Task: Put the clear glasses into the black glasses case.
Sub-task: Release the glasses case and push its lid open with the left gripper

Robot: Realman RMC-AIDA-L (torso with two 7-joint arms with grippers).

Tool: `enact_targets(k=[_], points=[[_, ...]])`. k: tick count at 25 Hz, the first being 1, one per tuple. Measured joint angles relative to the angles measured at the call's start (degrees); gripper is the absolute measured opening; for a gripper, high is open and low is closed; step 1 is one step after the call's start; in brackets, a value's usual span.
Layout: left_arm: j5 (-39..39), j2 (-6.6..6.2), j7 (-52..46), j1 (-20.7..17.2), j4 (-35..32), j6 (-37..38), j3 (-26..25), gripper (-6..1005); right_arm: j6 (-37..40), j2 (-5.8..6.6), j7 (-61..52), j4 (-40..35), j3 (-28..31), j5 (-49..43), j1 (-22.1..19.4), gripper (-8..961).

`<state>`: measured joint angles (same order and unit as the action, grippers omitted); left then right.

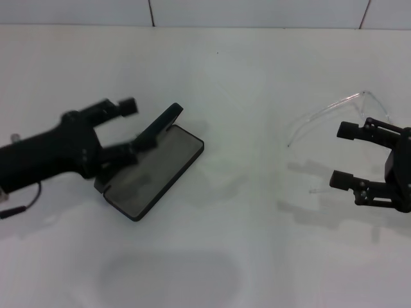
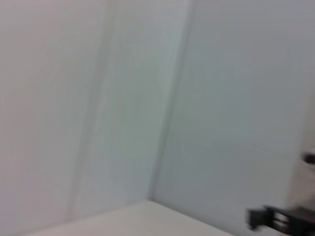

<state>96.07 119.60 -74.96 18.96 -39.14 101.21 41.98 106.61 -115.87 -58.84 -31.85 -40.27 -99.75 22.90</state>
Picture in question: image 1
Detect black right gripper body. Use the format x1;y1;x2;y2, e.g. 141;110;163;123
383;126;411;213

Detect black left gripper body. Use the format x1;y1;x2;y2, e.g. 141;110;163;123
0;108;104;195

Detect black glasses case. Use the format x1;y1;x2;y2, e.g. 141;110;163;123
93;102;206;222

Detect clear plastic glasses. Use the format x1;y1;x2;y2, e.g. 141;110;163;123
286;89;394;195

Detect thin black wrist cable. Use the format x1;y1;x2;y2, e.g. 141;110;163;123
0;182;43;221

